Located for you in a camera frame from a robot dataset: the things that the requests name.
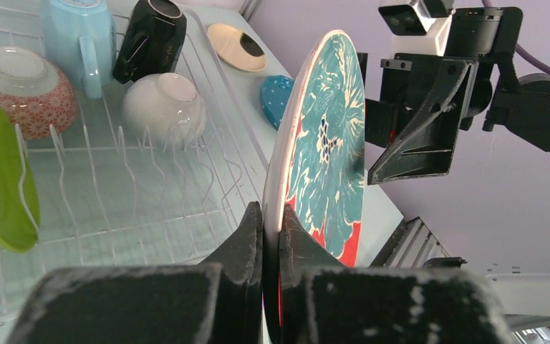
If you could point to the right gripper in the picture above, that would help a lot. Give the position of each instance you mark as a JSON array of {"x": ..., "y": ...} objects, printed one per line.
[{"x": 435, "y": 80}]

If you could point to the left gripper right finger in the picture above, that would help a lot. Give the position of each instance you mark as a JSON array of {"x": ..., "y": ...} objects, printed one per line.
[{"x": 323, "y": 301}]

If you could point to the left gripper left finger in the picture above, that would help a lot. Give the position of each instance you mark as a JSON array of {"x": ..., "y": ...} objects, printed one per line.
[{"x": 215, "y": 301}]

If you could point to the white rimmed teal plate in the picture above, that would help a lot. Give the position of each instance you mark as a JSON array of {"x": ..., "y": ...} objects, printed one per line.
[{"x": 318, "y": 163}]

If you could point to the blue polka dot plate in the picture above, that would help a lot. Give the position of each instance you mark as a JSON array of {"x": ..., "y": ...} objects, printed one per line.
[{"x": 274, "y": 94}]

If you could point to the cream plate with black spot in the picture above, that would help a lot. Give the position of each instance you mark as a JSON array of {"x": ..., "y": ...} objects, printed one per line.
[{"x": 237, "y": 48}]

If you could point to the black mug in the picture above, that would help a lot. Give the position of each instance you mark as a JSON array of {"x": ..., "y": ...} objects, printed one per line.
[{"x": 153, "y": 41}]

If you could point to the light blue cup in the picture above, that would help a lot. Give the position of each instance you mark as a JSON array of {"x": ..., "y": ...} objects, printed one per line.
[{"x": 79, "y": 37}]

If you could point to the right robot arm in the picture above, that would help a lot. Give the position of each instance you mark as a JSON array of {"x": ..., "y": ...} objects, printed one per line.
[{"x": 522, "y": 108}]

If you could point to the white ribbed bowl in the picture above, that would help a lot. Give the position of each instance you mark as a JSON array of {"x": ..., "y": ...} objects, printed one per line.
[{"x": 164, "y": 109}]

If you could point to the red patterned bowl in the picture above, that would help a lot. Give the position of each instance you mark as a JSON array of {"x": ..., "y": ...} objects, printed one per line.
[{"x": 35, "y": 93}]

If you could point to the aluminium frame rail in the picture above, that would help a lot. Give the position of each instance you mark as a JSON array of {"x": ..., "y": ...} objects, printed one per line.
[{"x": 410, "y": 246}]

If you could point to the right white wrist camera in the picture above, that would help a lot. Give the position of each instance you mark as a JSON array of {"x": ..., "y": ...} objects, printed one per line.
[{"x": 418, "y": 26}]

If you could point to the white wire dish rack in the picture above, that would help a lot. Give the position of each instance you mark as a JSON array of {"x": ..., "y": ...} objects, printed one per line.
[{"x": 108, "y": 197}]

